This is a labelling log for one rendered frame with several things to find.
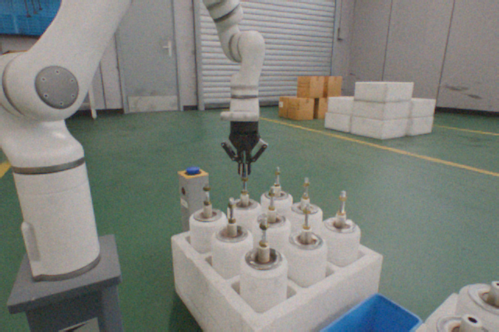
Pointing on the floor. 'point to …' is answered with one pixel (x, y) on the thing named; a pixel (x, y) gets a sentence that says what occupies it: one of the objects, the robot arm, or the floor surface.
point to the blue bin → (376, 317)
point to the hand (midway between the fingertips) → (244, 169)
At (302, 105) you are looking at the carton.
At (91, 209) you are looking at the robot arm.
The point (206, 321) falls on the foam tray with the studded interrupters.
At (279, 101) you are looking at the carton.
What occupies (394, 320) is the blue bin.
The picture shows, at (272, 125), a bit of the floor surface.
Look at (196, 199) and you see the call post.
